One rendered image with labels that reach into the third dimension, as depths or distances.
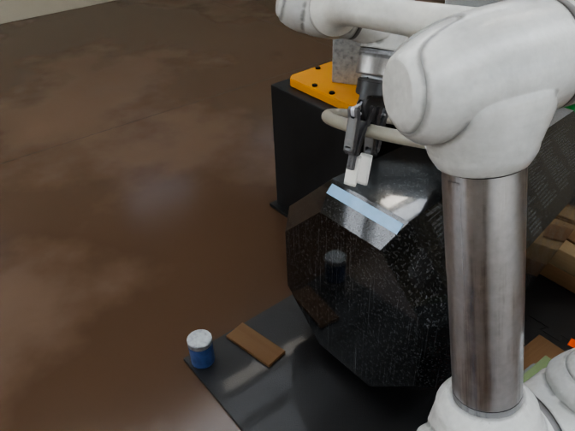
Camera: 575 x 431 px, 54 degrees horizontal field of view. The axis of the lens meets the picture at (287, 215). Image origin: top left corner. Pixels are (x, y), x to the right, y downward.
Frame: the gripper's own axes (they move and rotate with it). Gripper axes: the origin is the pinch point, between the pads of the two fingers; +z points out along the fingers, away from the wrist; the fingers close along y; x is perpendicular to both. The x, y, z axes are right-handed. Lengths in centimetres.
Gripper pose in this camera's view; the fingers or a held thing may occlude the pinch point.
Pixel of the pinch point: (358, 170)
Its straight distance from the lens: 127.0
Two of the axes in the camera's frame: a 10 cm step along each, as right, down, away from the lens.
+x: -7.4, -2.9, 6.1
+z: -1.5, 9.5, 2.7
